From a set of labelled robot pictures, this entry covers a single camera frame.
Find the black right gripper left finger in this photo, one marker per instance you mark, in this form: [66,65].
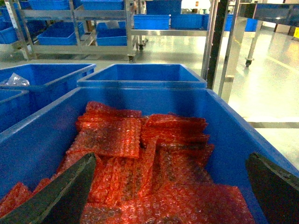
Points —
[60,202]

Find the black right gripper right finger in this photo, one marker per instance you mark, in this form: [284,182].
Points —
[276,189]

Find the blue bin with red bags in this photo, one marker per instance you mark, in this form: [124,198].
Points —
[233,138]

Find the blue bin at left edge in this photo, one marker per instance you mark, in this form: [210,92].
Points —
[14,106]

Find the blue bin with clear bag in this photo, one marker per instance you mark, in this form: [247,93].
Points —
[47,82]

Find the blue bin behind front bin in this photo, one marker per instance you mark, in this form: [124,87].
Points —
[144,75]

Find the steel shelf rack near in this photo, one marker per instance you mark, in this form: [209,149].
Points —
[215,30]

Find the red bubble wrap bags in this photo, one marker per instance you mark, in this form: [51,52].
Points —
[149,169]

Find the wheeled steel cart with bins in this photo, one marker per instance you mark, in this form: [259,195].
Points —
[31,48]

